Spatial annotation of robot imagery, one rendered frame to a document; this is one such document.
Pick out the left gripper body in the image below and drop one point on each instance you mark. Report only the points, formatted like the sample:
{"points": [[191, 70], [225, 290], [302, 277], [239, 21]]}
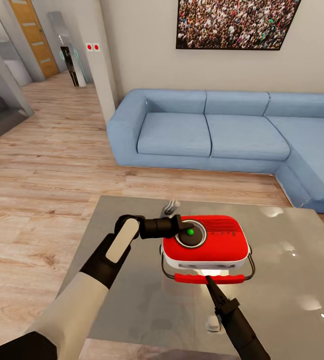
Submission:
{"points": [[169, 228]]}

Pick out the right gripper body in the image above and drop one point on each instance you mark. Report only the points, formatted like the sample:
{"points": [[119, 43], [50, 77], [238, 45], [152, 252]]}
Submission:
{"points": [[236, 325]]}

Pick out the standing mirror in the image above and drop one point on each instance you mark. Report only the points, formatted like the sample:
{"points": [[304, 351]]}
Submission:
{"points": [[68, 52]]}

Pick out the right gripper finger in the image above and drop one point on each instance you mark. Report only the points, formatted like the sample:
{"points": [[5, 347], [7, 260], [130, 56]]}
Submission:
{"points": [[220, 297], [213, 298]]}

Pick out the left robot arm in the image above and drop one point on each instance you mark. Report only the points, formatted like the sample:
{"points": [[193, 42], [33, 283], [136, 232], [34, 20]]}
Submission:
{"points": [[60, 332]]}

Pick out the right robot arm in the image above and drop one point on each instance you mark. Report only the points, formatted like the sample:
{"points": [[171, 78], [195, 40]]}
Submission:
{"points": [[230, 320]]}

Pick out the radio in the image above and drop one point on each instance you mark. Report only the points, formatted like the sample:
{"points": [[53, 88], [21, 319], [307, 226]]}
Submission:
{"points": [[215, 243]]}

